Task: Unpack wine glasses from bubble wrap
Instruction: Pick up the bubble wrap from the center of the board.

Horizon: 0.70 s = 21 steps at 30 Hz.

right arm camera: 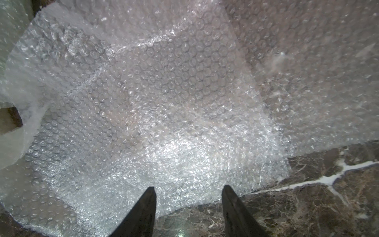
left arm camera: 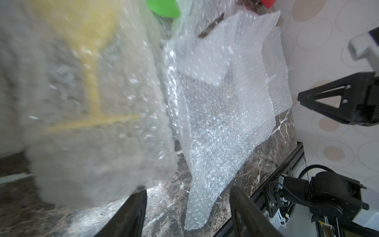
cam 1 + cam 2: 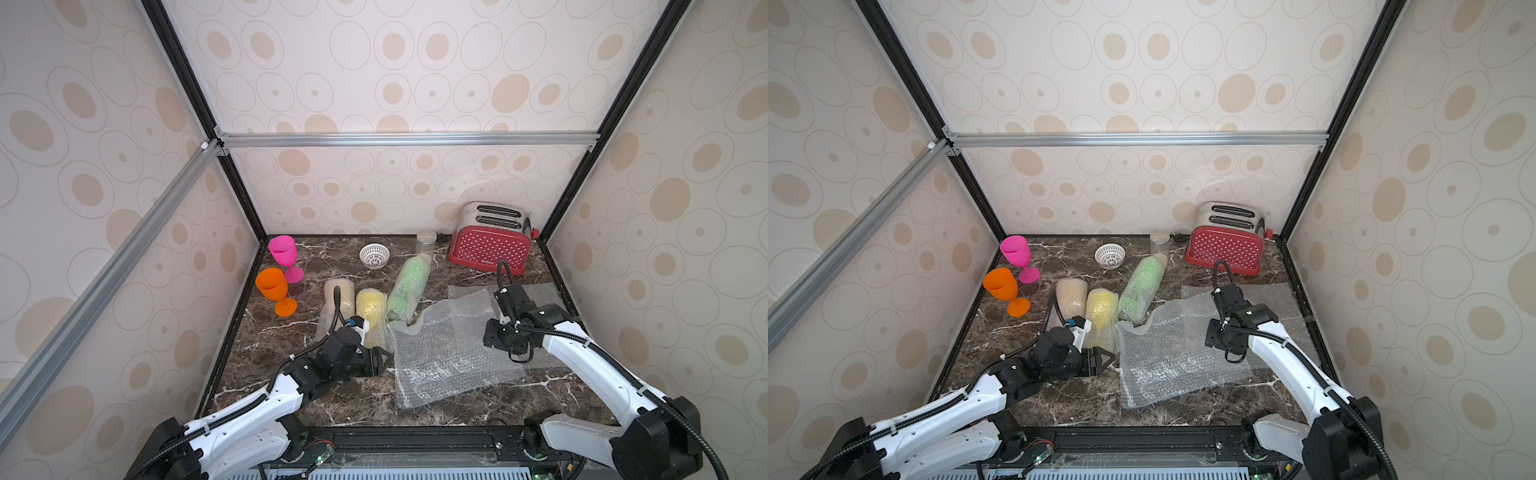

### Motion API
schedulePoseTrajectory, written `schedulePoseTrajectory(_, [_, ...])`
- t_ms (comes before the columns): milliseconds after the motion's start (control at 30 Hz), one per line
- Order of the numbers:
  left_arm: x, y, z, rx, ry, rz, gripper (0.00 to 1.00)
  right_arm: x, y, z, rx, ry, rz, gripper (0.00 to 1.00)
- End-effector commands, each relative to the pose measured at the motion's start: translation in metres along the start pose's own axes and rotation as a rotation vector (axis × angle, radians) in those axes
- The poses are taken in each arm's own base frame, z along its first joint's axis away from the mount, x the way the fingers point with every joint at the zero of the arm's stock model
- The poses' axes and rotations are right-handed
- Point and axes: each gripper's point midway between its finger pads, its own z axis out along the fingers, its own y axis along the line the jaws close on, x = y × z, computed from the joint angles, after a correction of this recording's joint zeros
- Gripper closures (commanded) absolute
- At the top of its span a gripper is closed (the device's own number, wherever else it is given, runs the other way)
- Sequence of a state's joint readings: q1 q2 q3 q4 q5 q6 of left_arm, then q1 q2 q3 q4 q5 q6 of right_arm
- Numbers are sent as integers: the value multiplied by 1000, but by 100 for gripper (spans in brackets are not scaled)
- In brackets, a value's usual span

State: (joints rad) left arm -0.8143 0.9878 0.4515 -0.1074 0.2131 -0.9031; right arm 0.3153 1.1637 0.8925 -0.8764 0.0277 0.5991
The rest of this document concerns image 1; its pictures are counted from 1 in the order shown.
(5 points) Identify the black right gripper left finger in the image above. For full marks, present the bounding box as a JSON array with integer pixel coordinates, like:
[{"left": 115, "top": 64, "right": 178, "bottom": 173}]
[{"left": 110, "top": 187, "right": 157, "bottom": 237}]

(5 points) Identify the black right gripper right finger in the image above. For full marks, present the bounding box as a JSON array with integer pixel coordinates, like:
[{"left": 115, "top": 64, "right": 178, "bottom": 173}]
[{"left": 222, "top": 185, "right": 268, "bottom": 237}]

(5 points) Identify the clear bubble wrap sheet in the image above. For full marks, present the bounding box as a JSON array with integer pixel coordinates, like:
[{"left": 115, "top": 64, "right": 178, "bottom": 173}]
[
  {"left": 223, "top": 1, "right": 379, "bottom": 156},
  {"left": 1, "top": 1, "right": 288, "bottom": 237}
]

